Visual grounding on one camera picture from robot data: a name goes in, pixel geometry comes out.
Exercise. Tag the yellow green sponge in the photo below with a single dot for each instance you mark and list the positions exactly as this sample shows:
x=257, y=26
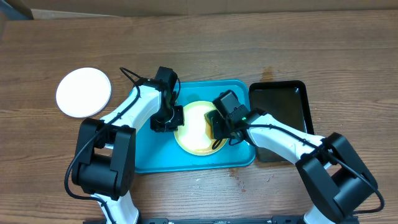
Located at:
x=213, y=124

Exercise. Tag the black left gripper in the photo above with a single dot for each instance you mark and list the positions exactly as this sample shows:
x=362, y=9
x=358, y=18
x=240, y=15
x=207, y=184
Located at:
x=179, y=121

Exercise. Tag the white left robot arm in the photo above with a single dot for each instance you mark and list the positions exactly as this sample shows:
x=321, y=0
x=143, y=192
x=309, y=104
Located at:
x=102, y=169

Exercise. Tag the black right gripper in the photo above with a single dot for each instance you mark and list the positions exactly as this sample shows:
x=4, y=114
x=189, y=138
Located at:
x=220, y=126

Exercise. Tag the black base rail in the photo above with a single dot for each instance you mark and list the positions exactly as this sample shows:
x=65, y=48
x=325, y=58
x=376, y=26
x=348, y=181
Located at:
x=217, y=221

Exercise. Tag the white plate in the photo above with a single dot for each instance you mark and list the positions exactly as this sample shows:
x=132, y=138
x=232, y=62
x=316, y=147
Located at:
x=83, y=92

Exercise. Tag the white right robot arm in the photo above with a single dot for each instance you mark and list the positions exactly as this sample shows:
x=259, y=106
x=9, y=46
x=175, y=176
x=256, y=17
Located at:
x=335, y=177

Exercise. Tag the yellow plate with sauce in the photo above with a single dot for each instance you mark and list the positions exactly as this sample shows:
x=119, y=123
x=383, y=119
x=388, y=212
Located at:
x=194, y=135

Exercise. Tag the teal plastic tray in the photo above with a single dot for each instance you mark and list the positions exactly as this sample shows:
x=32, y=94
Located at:
x=160, y=152

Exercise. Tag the dark object top left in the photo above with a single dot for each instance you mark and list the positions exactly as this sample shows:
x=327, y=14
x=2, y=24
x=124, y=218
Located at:
x=16, y=10

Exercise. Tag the black water tray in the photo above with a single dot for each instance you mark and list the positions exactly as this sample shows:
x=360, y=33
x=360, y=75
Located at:
x=286, y=101

